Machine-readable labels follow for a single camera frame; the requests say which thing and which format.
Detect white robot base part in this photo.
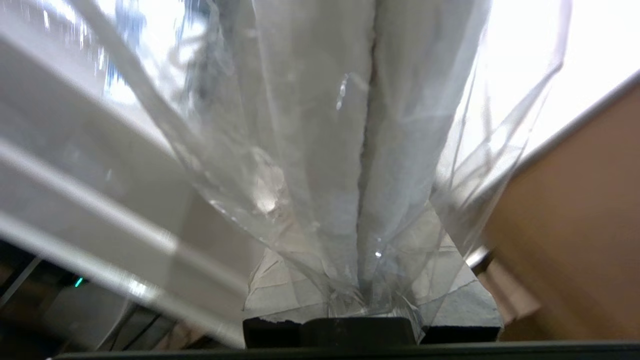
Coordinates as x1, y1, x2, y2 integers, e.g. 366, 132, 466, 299
30, 272, 141, 351

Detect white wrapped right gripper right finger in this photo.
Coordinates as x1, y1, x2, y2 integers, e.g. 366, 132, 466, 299
395, 205, 504, 345

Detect glossy white low cabinet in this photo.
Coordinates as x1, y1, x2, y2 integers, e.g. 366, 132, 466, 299
0, 0, 640, 171

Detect white slippers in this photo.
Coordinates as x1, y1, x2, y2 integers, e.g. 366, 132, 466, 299
65, 0, 576, 326

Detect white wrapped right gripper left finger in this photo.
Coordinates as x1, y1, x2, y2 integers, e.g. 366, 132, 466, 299
242, 247, 333, 349

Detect brown wooden side cabinet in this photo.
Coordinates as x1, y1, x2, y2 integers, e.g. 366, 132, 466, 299
475, 82, 640, 346

